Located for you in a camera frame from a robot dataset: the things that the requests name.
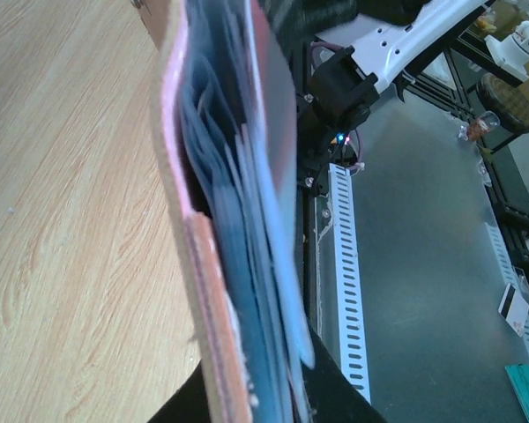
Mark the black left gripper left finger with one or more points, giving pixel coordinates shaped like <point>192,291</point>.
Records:
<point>189,404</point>

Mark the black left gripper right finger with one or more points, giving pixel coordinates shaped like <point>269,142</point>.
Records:
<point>332,398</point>

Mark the pink card holder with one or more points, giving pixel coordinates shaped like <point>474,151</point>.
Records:
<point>235,242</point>

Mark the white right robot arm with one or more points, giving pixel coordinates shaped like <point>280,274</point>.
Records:
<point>354,50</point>

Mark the white card on floor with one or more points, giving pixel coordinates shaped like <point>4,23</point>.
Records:
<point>514,309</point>

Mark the grey slotted cable duct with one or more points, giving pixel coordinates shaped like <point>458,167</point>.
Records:
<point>352,335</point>

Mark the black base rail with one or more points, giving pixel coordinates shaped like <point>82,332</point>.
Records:
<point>312,189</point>

